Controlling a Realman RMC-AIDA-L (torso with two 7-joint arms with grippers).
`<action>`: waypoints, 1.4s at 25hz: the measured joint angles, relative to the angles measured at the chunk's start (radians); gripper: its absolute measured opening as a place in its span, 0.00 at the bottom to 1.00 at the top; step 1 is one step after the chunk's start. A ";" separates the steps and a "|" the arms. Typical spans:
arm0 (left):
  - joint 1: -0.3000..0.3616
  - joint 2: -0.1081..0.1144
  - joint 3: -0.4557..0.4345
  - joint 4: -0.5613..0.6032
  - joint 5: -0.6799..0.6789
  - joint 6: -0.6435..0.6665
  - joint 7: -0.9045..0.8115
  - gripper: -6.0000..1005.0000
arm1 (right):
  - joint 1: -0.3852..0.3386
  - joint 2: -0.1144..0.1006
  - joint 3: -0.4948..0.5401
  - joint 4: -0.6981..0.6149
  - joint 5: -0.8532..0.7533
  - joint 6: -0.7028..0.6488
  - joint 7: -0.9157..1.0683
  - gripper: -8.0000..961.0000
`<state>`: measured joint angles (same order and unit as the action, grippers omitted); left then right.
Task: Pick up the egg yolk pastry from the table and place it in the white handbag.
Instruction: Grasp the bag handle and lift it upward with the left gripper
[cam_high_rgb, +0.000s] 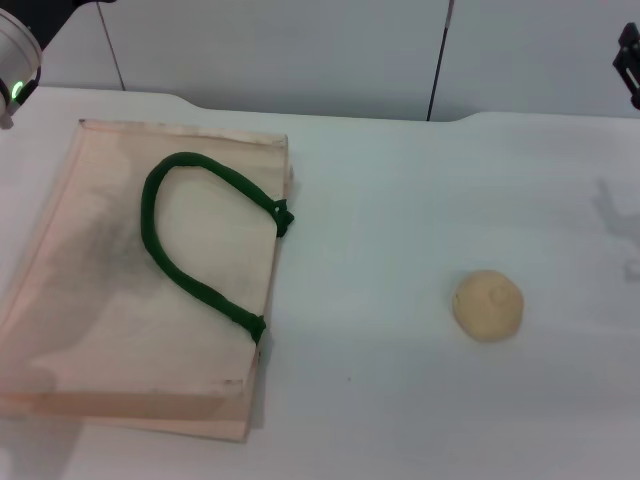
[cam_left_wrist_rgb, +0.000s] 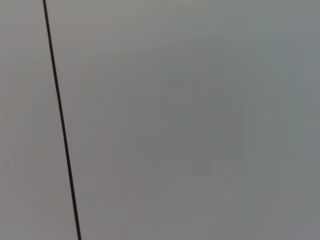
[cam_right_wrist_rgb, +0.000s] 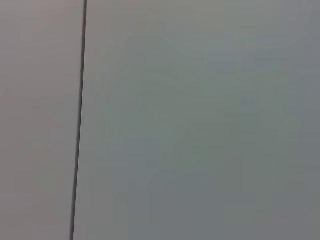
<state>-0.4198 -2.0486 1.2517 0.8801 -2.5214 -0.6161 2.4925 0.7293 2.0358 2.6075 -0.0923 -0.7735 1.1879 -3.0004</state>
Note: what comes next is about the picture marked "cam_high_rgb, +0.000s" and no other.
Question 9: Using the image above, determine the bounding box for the round egg yolk pastry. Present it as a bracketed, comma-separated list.
[452, 269, 525, 344]

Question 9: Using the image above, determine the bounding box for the cream canvas handbag green handle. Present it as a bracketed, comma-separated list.
[0, 118, 297, 444]

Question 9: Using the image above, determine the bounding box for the black vertical wall strip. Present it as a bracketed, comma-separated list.
[426, 0, 455, 122]

